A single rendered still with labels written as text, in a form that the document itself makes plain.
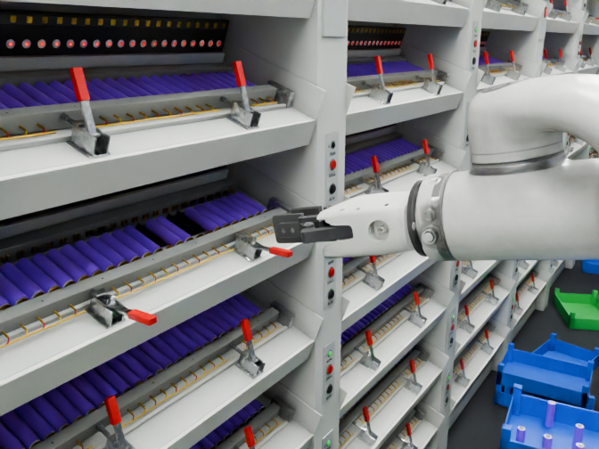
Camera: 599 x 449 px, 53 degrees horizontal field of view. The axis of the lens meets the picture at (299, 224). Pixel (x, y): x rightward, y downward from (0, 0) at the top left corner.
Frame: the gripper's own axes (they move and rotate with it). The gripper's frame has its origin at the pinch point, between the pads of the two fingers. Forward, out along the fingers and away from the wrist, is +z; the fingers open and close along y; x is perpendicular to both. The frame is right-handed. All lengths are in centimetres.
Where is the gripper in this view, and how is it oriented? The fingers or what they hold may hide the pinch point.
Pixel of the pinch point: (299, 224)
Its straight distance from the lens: 68.0
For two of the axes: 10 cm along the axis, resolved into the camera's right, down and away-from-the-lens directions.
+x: -1.7, -9.7, -1.7
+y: 5.6, -2.4, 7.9
